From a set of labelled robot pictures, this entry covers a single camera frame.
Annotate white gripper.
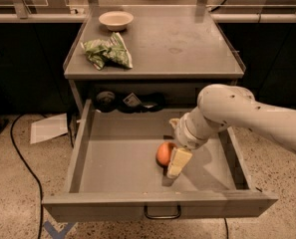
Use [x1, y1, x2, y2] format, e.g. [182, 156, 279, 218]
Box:
[166, 108, 220, 179]

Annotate orange fruit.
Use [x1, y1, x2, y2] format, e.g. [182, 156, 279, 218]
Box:
[155, 141, 176, 166]

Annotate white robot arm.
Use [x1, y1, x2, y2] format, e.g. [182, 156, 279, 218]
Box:
[166, 84, 296, 179]

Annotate grey open drawer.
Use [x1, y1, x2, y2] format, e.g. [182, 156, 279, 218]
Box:
[43, 104, 278, 222]

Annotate grey counter cabinet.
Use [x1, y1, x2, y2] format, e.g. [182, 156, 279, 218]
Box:
[63, 4, 247, 115]

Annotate white tag label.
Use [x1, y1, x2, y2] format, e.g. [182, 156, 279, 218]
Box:
[123, 93, 141, 108]

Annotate green chip bag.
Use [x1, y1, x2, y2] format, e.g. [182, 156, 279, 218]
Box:
[81, 32, 133, 71]

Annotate white paper sheet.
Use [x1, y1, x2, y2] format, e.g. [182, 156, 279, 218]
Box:
[30, 114, 68, 144]

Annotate white paper bowl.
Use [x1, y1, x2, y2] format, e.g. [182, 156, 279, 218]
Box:
[99, 11, 134, 31]

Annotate blue floor tape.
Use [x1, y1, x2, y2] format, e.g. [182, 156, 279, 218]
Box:
[42, 220, 77, 239]

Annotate black drawer handle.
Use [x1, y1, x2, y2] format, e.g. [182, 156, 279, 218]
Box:
[144, 205, 181, 220]

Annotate black cables behind drawer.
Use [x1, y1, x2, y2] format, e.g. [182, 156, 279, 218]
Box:
[95, 91, 166, 114]

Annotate black floor cable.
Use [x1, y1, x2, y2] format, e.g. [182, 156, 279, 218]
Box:
[10, 114, 45, 239]

